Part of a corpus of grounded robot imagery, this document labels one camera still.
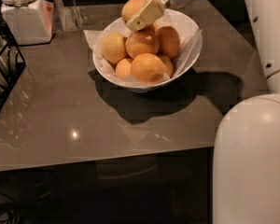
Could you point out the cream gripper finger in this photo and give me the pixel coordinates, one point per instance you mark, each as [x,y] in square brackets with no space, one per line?
[149,12]

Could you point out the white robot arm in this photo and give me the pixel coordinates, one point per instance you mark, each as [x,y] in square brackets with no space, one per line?
[246,162]

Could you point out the white bowl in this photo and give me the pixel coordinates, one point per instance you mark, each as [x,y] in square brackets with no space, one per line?
[189,59]

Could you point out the front right small orange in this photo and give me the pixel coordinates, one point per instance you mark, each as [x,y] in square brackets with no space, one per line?
[169,68]

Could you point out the left yellowish orange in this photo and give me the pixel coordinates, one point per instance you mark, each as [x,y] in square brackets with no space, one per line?
[113,47]

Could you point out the front large orange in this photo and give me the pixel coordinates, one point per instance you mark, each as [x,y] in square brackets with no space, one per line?
[147,68]

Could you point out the front left small orange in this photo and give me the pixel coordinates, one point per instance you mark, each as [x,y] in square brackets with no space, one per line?
[123,68]

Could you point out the clear acrylic stand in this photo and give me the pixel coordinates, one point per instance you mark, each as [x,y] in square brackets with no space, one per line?
[68,14]

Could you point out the white ceramic jar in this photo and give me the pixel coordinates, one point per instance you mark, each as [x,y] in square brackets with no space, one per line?
[30,21]

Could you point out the black wire rack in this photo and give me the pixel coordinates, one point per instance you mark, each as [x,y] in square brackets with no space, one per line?
[12,62]

